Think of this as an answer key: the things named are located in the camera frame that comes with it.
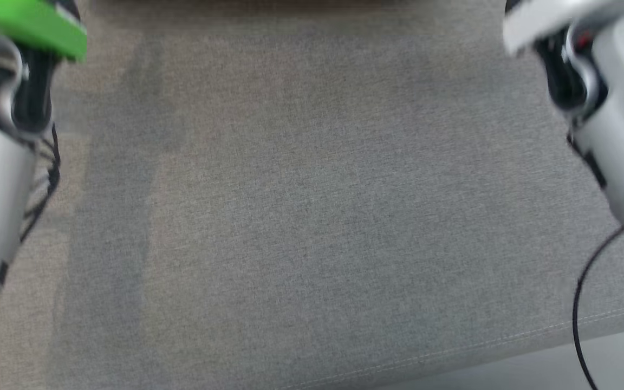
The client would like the black right cable teal plug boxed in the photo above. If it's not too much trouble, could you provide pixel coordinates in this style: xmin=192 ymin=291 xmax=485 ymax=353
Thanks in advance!
xmin=572 ymin=227 xmax=624 ymax=390

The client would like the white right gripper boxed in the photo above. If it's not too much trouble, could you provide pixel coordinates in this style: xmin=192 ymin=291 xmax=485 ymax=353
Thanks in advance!
xmin=502 ymin=0 xmax=624 ymax=56

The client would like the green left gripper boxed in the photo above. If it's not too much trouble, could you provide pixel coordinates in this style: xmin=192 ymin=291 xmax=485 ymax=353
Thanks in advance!
xmin=0 ymin=0 xmax=88 ymax=62

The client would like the black left cable teal plug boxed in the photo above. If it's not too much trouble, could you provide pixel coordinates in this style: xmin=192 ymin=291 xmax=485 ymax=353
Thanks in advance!
xmin=19 ymin=125 xmax=62 ymax=244

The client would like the black cable teal plug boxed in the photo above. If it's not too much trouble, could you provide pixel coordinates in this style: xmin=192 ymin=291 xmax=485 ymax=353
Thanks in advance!
xmin=572 ymin=227 xmax=624 ymax=390
xmin=19 ymin=125 xmax=62 ymax=244

